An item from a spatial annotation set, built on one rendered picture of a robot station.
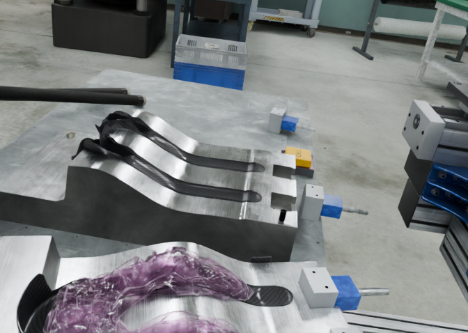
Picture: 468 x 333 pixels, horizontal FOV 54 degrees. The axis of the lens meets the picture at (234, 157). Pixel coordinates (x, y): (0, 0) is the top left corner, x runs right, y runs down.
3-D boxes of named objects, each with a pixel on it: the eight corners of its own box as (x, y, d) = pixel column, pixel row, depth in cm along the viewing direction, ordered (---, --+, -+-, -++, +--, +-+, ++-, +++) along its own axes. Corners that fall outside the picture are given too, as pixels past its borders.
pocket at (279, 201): (292, 213, 82) (297, 196, 81) (292, 230, 78) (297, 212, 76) (267, 209, 83) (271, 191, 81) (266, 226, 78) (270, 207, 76)
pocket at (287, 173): (292, 183, 92) (295, 168, 90) (292, 197, 87) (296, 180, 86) (269, 180, 92) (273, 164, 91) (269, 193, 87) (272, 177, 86)
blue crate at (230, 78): (242, 80, 428) (244, 57, 418) (242, 95, 391) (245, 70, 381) (176, 72, 424) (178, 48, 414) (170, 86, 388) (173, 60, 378)
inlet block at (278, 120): (315, 135, 130) (319, 118, 127) (313, 141, 125) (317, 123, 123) (270, 124, 132) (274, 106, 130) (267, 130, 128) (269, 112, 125)
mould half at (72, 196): (287, 191, 99) (299, 136, 93) (287, 271, 76) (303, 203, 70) (64, 153, 101) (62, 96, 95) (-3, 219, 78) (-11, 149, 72)
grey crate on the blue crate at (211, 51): (244, 58, 418) (247, 42, 411) (245, 72, 381) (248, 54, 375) (178, 49, 415) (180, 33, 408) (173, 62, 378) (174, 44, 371)
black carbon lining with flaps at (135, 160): (263, 172, 91) (271, 129, 87) (259, 217, 77) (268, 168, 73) (94, 143, 92) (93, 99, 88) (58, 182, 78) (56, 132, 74)
